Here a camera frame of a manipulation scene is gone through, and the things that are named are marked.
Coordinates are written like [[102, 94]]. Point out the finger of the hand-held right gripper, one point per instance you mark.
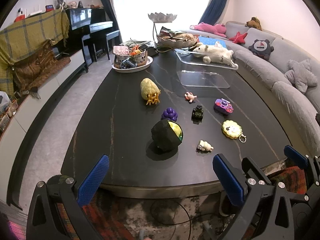
[[295, 155], [252, 168]]

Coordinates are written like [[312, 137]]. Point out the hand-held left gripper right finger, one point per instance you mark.
[[227, 180]]

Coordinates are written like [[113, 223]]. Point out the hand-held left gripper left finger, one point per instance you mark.
[[93, 180]]

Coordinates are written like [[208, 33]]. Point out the small white figurine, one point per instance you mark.
[[205, 146]]

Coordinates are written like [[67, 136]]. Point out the purple toy camera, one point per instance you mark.
[[223, 106]]

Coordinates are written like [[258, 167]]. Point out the black block toy vehicle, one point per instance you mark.
[[197, 112]]

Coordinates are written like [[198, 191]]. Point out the black green round toy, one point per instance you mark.
[[162, 137]]

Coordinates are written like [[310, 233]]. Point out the purple grape toy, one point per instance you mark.
[[169, 113]]

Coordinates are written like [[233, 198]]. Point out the small pink figurine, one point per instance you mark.
[[190, 97]]

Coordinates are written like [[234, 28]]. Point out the clear plastic container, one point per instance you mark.
[[200, 78]]

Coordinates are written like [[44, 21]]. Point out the yellow chick toy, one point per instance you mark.
[[148, 88]]

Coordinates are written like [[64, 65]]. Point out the patterned rug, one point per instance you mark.
[[137, 220]]

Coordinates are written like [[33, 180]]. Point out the striped star pillow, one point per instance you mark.
[[300, 75]]

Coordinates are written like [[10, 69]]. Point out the grey curved sofa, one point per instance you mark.
[[262, 67]]

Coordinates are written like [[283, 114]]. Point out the white low cabinet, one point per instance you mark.
[[50, 90]]

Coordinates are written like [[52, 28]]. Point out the pile of small boxes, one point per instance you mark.
[[8, 113]]

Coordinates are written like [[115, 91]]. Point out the navy sailboat pillow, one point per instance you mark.
[[261, 47]]

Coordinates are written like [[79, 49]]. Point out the white plastic bag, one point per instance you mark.
[[4, 102]]

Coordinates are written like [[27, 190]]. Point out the blue black toy car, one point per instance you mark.
[[127, 63]]

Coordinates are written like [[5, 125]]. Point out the white plush sheep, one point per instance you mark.
[[217, 52]]

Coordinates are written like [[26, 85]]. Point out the brown patterned cloth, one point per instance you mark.
[[37, 65]]

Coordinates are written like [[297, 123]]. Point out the white oval plate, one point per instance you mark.
[[147, 63]]

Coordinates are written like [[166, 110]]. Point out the floral ceramic bowl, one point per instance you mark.
[[141, 58]]

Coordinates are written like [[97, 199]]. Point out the red star plush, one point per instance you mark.
[[238, 37]]

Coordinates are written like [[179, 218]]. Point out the patterned cloth pouch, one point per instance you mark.
[[121, 50]]

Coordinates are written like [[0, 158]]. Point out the orange plastic toy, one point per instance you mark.
[[135, 49]]

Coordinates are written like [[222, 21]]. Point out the brown plush bear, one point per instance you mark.
[[255, 23]]

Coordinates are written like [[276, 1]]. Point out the flat black box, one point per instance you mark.
[[151, 52]]

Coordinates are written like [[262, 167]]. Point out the grey foil bag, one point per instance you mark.
[[135, 42]]

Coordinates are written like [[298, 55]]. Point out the black piano bench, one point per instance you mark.
[[110, 35]]

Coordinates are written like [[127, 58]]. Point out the pink plush bear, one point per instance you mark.
[[210, 28]]

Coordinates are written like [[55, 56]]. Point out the pile of snack packets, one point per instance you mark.
[[175, 36]]

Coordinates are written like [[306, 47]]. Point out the yellow plaid blanket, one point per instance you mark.
[[30, 37]]

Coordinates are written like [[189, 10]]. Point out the black piano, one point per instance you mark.
[[80, 20]]

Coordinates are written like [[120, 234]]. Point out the silver two-tier leaf stand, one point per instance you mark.
[[162, 17]]

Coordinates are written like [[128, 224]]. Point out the dark cone ornament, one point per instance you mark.
[[81, 4]]

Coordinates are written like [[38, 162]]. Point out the small beige plush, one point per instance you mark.
[[72, 4]]

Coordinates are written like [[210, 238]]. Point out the white router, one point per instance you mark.
[[35, 12]]

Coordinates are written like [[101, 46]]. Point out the small red clock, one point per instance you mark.
[[49, 7]]

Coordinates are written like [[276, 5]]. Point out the grey plush bunny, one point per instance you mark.
[[60, 2]]

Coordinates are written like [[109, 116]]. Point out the red white dog figure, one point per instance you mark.
[[20, 14]]

